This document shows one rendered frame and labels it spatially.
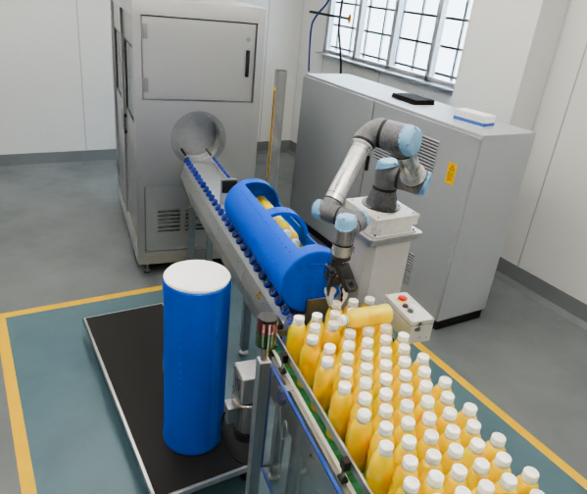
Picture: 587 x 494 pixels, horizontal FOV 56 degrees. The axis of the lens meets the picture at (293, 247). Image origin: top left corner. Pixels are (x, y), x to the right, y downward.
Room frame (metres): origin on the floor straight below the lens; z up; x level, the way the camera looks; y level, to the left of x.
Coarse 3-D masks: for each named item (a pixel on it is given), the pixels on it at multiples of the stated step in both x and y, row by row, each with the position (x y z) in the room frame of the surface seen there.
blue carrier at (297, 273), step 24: (240, 192) 2.59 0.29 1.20; (264, 192) 2.75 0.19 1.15; (240, 216) 2.43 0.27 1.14; (264, 216) 2.29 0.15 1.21; (288, 216) 2.58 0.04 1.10; (264, 240) 2.14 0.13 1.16; (288, 240) 2.05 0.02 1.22; (312, 240) 2.30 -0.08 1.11; (264, 264) 2.07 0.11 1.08; (288, 264) 1.91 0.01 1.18; (312, 264) 1.93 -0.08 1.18; (288, 288) 1.89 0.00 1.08; (312, 288) 1.93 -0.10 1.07; (336, 288) 1.98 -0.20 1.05
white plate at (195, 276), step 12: (180, 264) 2.07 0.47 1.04; (192, 264) 2.09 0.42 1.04; (204, 264) 2.10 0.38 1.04; (216, 264) 2.11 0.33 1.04; (168, 276) 1.95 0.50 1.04; (180, 276) 1.97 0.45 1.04; (192, 276) 1.98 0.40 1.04; (204, 276) 1.99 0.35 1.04; (216, 276) 2.00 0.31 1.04; (228, 276) 2.01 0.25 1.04; (180, 288) 1.87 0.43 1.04; (192, 288) 1.88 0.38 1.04; (204, 288) 1.89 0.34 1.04; (216, 288) 1.90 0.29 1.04
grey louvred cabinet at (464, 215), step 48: (336, 96) 4.71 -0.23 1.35; (384, 96) 4.41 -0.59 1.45; (336, 144) 4.63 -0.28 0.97; (432, 144) 3.70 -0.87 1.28; (480, 144) 3.38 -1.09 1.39; (528, 144) 3.62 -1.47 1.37; (432, 192) 3.62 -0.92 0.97; (480, 192) 3.44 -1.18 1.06; (432, 240) 3.53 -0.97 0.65; (480, 240) 3.51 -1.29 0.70; (432, 288) 3.45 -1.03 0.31; (480, 288) 3.59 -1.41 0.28
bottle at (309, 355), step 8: (304, 344) 1.55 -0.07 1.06; (304, 352) 1.53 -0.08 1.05; (312, 352) 1.52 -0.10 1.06; (304, 360) 1.52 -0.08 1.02; (312, 360) 1.51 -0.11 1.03; (304, 368) 1.52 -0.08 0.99; (312, 368) 1.51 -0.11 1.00; (304, 376) 1.51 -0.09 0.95; (312, 376) 1.51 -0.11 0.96; (312, 384) 1.52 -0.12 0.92
